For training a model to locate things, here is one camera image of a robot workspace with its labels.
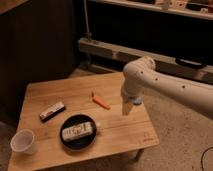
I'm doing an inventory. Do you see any white wrist gripper body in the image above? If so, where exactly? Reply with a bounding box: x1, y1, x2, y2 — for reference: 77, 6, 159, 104
121, 85, 142, 105

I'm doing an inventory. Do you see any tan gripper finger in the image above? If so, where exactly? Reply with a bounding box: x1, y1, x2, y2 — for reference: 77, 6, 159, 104
122, 102, 133, 116

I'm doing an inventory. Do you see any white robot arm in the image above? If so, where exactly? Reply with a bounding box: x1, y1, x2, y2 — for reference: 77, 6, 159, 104
121, 56, 213, 120

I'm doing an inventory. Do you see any blue sponge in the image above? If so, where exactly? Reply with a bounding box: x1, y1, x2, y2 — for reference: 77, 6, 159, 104
133, 97, 142, 106

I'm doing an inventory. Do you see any orange carrot toy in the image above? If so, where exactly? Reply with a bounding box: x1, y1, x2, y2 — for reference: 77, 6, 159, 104
92, 92, 110, 110

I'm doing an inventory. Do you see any long wooden bench shelf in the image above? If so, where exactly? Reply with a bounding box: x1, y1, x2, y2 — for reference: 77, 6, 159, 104
78, 38, 213, 85

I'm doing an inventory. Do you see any wooden folding table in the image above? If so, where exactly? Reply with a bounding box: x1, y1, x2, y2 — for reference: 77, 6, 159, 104
8, 72, 159, 171

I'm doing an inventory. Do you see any black round plate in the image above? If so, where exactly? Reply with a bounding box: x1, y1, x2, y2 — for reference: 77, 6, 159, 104
60, 114, 97, 151

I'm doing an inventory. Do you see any black and white box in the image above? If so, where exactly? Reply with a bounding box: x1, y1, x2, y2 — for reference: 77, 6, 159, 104
39, 102, 66, 122

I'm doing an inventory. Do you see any metal pole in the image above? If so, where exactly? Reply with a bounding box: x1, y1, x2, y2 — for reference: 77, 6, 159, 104
83, 0, 92, 41

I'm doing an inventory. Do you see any black handle on shelf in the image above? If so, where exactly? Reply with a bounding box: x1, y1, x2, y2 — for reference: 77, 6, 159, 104
175, 58, 207, 70

